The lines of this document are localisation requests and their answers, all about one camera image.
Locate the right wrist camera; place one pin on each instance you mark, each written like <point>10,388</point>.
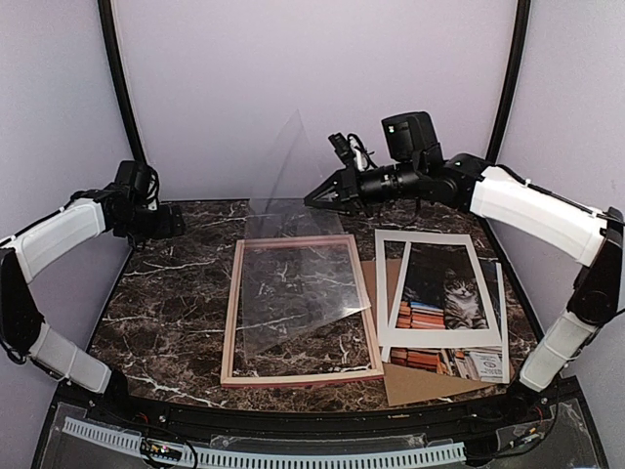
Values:
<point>352,152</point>

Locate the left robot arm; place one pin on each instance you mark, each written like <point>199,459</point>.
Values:
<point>128,208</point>

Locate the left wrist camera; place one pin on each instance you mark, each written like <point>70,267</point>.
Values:
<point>152,203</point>

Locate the clear acrylic sheet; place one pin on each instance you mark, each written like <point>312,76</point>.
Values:
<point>287,172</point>

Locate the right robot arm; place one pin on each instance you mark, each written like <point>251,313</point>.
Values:
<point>470,184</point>

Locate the left black corner post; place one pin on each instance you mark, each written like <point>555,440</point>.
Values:
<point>119,82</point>

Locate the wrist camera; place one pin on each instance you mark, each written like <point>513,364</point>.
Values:
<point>152,203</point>
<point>352,152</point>

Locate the pink wooden picture frame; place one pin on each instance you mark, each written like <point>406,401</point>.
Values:
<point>298,376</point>

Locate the white slotted cable duct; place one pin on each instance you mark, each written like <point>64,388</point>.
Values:
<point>182,456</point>

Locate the brown cardboard backing board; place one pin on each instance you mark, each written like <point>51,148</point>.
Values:
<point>405,385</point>

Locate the right black corner post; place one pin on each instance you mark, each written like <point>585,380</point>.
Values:
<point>510,81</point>

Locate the black corner post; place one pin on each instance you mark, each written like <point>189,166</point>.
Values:
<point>510,81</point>
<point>119,82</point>

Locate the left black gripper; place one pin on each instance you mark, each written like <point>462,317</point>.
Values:
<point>166,231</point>

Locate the black front rail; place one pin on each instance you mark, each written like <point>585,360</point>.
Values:
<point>472,419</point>

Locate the cat and books photo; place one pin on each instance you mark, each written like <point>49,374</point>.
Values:
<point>440,293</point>

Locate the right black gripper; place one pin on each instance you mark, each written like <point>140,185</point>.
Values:
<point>351,187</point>

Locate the white photo mat board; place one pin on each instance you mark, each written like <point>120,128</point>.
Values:
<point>387,333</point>

